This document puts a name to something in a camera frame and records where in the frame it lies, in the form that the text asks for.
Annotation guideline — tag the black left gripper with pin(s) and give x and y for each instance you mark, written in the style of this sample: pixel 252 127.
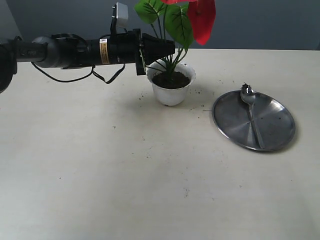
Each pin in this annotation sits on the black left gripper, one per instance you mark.
pixel 125 48

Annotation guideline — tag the red artificial flower with leaves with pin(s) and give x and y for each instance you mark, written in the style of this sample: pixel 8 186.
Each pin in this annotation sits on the red artificial flower with leaves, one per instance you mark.
pixel 182 21

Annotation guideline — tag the stainless steel spork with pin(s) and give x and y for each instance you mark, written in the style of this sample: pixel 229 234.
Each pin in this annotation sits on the stainless steel spork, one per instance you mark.
pixel 248 96

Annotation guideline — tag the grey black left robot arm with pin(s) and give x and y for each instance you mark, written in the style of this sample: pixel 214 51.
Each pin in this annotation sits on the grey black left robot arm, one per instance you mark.
pixel 70 51

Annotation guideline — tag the dark soil in pot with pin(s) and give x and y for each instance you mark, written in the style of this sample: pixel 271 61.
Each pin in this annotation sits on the dark soil in pot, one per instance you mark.
pixel 176 80

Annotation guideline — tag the white plastic flower pot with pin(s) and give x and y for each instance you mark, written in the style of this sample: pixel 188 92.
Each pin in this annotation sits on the white plastic flower pot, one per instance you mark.
pixel 167 96

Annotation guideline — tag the round stainless steel plate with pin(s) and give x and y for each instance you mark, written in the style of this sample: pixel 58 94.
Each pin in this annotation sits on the round stainless steel plate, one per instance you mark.
pixel 266 126

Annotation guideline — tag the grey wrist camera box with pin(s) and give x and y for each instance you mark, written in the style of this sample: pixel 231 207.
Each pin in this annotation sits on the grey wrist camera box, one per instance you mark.
pixel 120 16

